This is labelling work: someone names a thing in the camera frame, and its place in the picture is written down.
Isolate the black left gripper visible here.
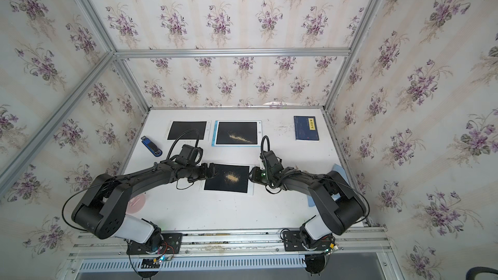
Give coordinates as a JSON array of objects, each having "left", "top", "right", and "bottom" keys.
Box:
[{"left": 185, "top": 163, "right": 220, "bottom": 183}]

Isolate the white drawing tablet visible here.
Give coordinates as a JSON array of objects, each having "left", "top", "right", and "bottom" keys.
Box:
[
  {"left": 200, "top": 163, "right": 254, "bottom": 196},
  {"left": 165, "top": 121, "right": 211, "bottom": 141}
]

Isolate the light blue cloth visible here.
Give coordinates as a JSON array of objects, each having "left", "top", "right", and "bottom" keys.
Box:
[{"left": 307, "top": 164, "right": 350, "bottom": 207}]

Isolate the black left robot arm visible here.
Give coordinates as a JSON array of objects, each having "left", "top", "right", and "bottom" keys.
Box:
[{"left": 71, "top": 129, "right": 214, "bottom": 254}]

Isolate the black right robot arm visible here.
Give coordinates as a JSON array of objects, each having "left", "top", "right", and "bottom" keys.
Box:
[{"left": 249, "top": 136, "right": 370, "bottom": 248}]

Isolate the blue framed drawing tablet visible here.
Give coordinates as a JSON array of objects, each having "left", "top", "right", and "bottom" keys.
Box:
[{"left": 211, "top": 121, "right": 263, "bottom": 146}]

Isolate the dark blue book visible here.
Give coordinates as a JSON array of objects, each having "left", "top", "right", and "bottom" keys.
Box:
[{"left": 294, "top": 116, "right": 319, "bottom": 141}]

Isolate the pink pen cup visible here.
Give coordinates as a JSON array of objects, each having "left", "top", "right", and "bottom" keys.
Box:
[{"left": 126, "top": 193, "right": 147, "bottom": 215}]

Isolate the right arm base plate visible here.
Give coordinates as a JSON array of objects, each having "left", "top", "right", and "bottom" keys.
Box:
[{"left": 280, "top": 229, "right": 335, "bottom": 252}]

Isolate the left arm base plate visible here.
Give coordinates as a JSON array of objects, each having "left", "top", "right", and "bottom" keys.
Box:
[{"left": 127, "top": 233, "right": 183, "bottom": 255}]

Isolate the white vented cable duct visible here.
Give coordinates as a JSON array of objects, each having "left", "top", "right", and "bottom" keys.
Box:
[{"left": 79, "top": 255, "right": 306, "bottom": 273}]

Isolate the aluminium mounting rail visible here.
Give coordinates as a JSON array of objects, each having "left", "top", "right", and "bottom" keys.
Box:
[{"left": 69, "top": 227, "right": 393, "bottom": 259}]

